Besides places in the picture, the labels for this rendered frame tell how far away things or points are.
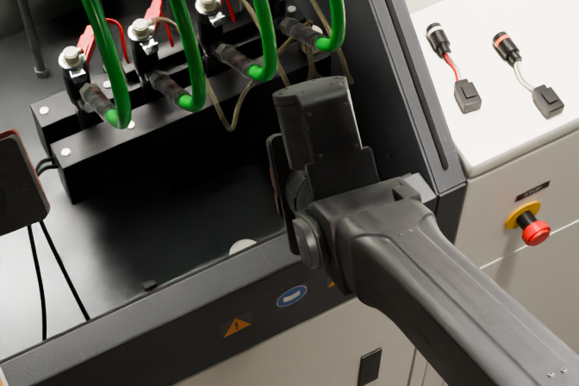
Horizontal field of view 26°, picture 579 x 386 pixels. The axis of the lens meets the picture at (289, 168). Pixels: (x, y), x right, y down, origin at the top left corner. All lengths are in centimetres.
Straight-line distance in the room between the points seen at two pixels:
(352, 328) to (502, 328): 94
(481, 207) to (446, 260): 75
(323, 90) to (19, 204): 23
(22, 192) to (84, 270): 59
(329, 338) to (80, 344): 38
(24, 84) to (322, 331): 50
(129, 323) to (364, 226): 56
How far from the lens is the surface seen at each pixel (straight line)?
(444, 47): 147
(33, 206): 92
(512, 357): 64
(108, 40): 109
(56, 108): 145
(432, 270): 74
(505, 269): 171
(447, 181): 141
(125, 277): 150
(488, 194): 148
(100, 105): 125
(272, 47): 122
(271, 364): 156
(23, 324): 149
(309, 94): 90
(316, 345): 158
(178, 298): 134
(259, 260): 136
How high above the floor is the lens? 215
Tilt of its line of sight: 57 degrees down
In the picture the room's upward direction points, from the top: straight up
